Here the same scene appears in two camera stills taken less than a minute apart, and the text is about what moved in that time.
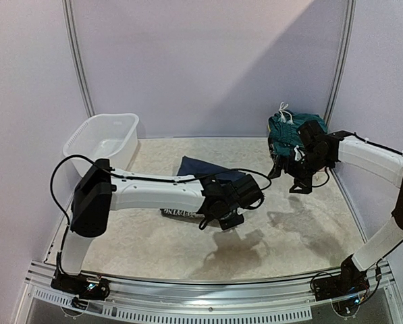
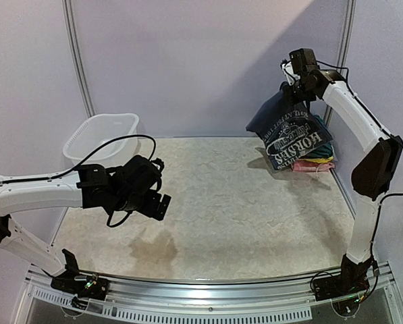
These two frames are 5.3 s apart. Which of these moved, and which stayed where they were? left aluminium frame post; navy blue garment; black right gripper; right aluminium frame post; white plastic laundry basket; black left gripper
Moved: black left gripper; navy blue garment; black right gripper
Stayed: right aluminium frame post; white plastic laundry basket; left aluminium frame post
